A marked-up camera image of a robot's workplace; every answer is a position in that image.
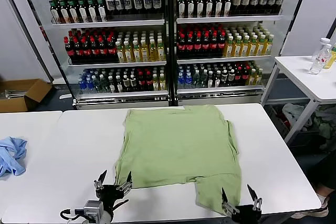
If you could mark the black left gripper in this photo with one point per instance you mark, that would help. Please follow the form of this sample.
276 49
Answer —
110 195

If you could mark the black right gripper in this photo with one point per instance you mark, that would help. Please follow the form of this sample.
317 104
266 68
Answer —
246 214

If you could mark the light green t-shirt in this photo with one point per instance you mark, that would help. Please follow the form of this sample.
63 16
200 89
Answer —
178 142

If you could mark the white shoe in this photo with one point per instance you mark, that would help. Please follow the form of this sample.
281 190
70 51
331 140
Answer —
315 212

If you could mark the white display cooler cabinet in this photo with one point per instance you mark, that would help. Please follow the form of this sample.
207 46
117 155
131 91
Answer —
220 98
118 100

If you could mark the person leg dark trousers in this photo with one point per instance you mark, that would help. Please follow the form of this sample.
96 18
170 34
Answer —
328 176

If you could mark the white cooler shelf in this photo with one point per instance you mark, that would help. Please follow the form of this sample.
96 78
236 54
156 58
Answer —
118 64
123 94
223 59
220 89
105 22
228 19

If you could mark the black mesh basket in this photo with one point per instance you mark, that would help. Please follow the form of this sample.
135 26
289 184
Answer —
273 113

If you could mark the small dark bottle white cap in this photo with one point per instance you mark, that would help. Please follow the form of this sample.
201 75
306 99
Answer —
231 77
224 78
111 86
210 80
217 79
126 85
119 85
134 84

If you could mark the clear green water bottle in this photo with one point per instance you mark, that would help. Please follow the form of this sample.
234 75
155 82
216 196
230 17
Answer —
97 85
203 80
196 80
104 85

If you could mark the small white floor object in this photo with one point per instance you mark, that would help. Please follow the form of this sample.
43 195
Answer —
65 96

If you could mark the blue water bottle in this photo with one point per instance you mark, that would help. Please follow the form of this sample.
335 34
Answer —
83 86
90 85
188 81
181 81

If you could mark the crumpled light blue garment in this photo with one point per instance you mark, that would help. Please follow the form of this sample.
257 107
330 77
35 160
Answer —
13 161

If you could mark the small red cap cola bottle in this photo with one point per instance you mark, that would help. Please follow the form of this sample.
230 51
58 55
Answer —
238 77
245 76
141 83
149 83

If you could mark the white grey garment pile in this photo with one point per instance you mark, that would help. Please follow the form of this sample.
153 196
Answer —
294 111

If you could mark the small yellow drink bottle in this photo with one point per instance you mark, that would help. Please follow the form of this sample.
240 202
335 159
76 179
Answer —
252 78
156 84
162 83
259 78

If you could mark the grey green garment pile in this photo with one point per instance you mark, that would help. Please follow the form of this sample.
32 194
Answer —
326 127

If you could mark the open brown cardboard box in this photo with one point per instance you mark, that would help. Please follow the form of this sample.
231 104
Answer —
34 90

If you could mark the yellow tea bottle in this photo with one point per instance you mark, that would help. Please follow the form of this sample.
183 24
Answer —
269 47
161 53
261 48
128 54
144 54
120 54
229 49
253 48
153 53
245 48
136 54
237 49

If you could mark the clear plastic packed items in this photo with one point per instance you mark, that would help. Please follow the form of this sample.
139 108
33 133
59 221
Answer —
15 94

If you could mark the white side table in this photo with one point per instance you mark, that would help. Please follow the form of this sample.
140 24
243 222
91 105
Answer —
302 74

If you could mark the clear bottle red label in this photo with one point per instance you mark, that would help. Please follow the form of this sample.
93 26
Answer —
317 62

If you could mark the green cap white label bottle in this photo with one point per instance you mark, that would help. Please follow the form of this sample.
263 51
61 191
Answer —
200 6
101 11
190 6
209 5
92 11
228 5
181 6
82 12
63 12
218 5
54 12
72 12

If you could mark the black framed glass door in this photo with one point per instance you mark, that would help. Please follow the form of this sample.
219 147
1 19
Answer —
291 11
31 24

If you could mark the clear bottle white cap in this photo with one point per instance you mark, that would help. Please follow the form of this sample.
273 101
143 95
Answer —
324 41

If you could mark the dark bottle beige label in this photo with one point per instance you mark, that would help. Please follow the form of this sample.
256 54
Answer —
237 1
246 0

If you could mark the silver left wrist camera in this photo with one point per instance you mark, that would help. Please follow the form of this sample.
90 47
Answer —
92 209

